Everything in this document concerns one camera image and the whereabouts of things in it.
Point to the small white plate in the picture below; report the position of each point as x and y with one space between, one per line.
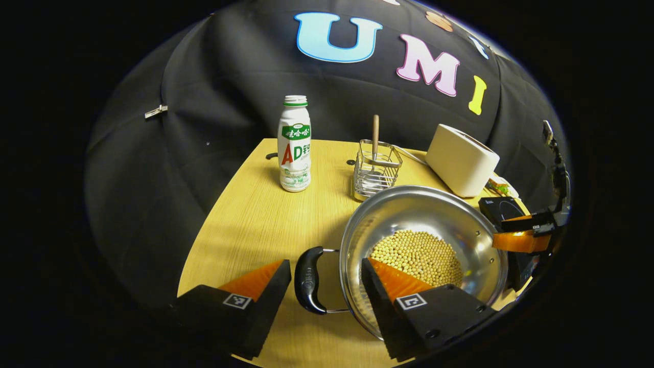
508 184

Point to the sandwich with lettuce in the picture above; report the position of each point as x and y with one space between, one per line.
499 188

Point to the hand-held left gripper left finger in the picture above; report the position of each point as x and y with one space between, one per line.
268 306

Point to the silver metal clip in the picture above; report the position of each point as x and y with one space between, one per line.
156 111

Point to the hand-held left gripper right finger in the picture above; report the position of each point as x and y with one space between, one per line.
380 306

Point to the white plastic drink bottle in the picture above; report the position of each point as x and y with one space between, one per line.
295 153

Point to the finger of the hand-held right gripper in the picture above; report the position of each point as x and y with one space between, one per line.
541 222
521 242

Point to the black induction cooktop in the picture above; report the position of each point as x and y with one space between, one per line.
493 207

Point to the white toaster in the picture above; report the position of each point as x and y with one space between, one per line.
460 161

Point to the pile of soybeans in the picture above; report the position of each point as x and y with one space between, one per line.
419 255

